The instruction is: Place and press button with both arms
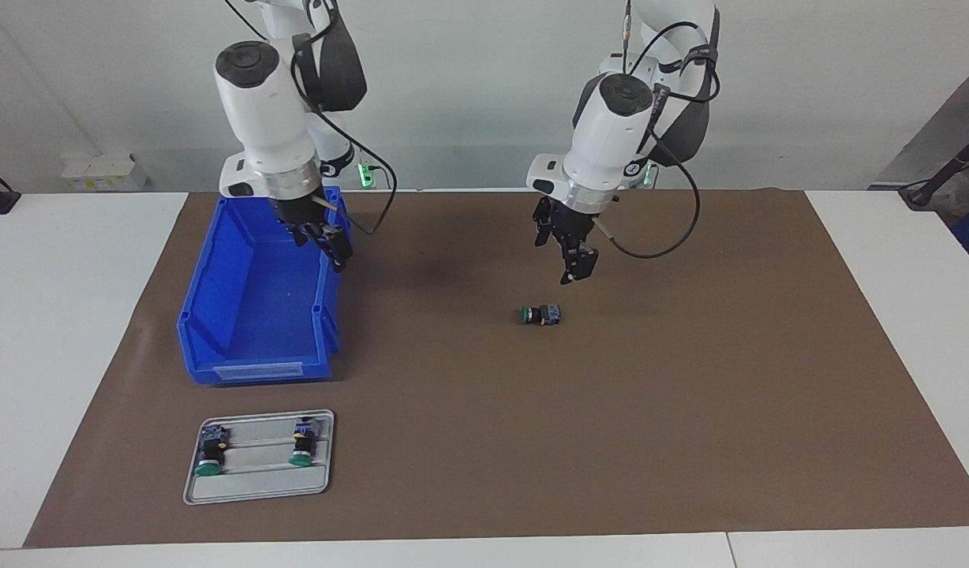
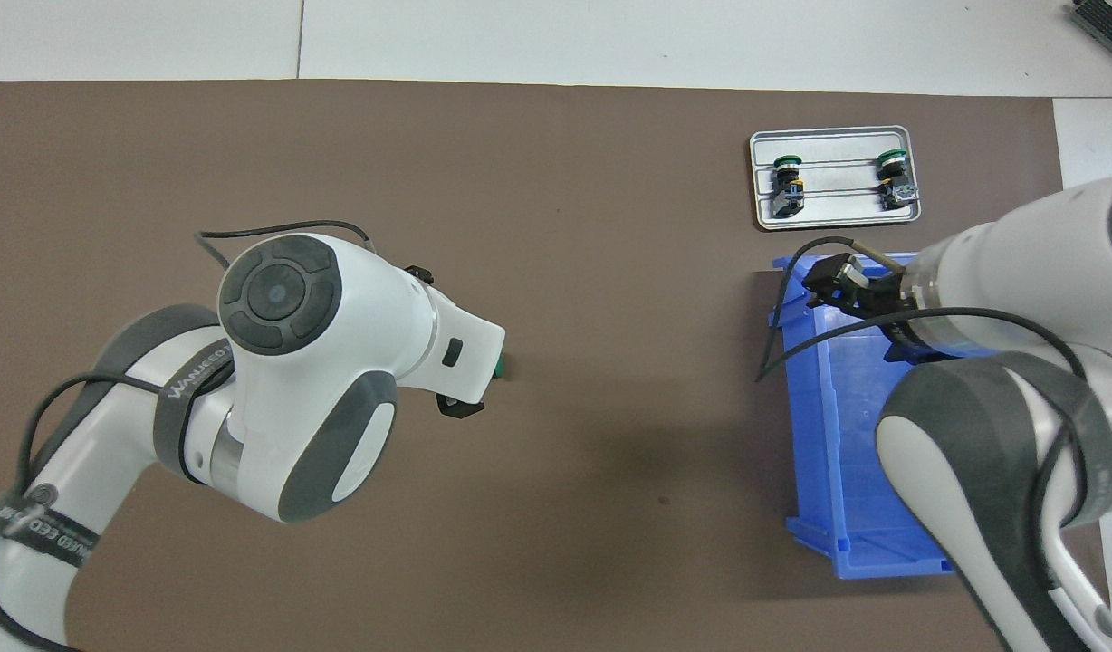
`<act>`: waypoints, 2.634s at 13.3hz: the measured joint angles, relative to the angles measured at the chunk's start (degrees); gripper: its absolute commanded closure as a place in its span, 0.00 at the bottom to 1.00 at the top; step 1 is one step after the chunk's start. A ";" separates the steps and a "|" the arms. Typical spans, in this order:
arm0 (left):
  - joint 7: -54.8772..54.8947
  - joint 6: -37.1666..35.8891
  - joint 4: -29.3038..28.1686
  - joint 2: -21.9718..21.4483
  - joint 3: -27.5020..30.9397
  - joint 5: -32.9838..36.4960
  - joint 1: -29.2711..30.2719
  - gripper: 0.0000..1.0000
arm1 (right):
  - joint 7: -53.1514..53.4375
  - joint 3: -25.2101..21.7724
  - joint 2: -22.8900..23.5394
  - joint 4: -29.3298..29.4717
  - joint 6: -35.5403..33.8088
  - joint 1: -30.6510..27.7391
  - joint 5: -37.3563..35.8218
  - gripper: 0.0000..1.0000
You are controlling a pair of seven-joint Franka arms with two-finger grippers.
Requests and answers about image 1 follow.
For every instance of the blue plastic storage bin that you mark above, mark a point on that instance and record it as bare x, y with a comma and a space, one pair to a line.
263, 315

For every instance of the white wall socket box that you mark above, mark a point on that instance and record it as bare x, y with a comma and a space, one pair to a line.
98, 170

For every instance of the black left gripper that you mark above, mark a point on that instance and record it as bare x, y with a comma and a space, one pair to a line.
567, 223

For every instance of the grey metal tray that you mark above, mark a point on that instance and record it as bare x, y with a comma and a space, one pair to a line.
260, 481

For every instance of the brown table mat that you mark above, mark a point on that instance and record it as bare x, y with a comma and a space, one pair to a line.
532, 434

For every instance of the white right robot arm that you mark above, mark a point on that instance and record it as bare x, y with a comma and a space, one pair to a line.
263, 118

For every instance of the black stand base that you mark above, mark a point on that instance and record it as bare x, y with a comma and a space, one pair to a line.
938, 177

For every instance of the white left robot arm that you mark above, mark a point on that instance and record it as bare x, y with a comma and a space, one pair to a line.
611, 134

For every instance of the green push button switch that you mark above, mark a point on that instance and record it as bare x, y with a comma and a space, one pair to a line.
303, 446
211, 454
544, 315

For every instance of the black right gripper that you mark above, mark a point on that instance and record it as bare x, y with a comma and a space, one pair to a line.
299, 211

